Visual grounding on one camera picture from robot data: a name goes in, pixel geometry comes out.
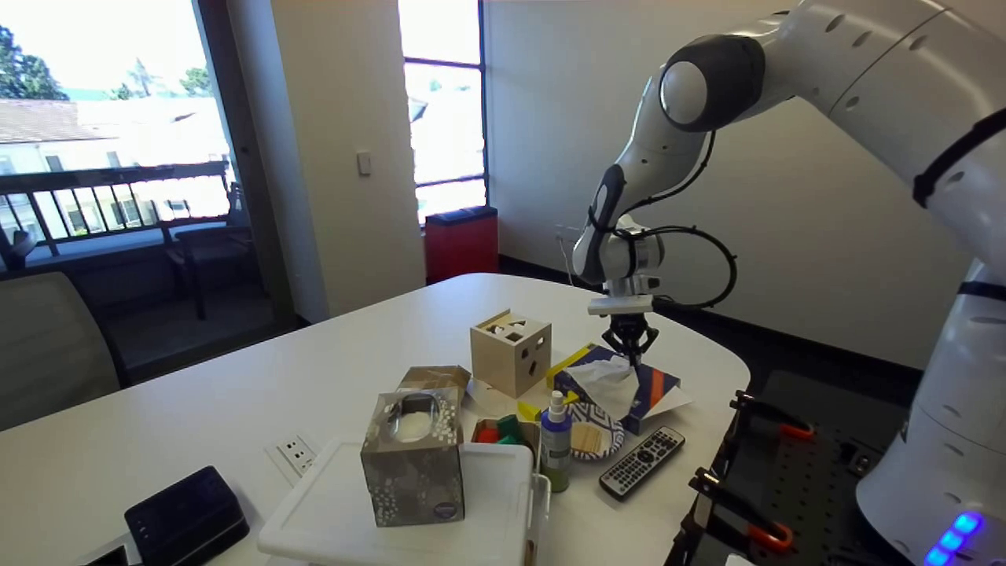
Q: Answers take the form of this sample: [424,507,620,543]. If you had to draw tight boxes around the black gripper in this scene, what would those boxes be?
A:
[603,314,657,358]

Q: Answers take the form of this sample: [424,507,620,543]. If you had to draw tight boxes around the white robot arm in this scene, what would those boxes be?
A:
[573,0,1006,566]

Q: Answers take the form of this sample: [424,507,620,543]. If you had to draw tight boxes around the blue book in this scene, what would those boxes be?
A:
[551,343,689,434]

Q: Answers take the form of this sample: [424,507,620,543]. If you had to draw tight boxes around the round patterned plate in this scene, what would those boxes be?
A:
[569,413,624,464]

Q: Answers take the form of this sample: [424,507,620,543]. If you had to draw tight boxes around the small sanitizer bottle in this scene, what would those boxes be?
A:
[542,391,573,494]

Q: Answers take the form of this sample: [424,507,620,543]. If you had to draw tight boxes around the black remote control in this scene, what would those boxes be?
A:
[599,429,687,501]

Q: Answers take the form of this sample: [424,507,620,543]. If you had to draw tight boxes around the wooden shape sorter box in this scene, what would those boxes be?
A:
[469,313,551,396]

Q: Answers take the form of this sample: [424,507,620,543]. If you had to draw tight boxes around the upper orange black clamp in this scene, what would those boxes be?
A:
[733,391,819,445]

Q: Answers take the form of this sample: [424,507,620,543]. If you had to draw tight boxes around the orange black clamp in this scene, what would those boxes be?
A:
[689,468,796,553]
[733,391,819,445]

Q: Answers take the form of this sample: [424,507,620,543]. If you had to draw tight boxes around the colourful toy blocks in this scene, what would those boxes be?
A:
[471,415,535,445]

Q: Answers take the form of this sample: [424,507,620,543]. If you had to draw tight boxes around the lower orange black clamp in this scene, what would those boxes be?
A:
[689,468,796,553]

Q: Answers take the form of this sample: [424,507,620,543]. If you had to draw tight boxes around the red bin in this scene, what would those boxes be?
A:
[424,207,499,280]

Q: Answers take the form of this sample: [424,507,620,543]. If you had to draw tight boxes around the grey tissue box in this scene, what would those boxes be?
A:
[358,391,465,530]

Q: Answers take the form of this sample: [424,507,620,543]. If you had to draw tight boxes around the table power outlet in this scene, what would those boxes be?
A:
[276,437,315,478]

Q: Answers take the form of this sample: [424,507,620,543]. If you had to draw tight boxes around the dark patio chair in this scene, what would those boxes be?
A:
[157,187,258,321]

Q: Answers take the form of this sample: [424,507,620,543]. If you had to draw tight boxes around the black tablet device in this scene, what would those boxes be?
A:
[124,467,249,566]

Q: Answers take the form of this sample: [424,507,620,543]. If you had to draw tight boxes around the grey chair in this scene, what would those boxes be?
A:
[0,272,124,429]

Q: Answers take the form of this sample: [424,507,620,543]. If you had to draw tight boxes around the wall light switch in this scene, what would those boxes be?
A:
[356,147,373,175]

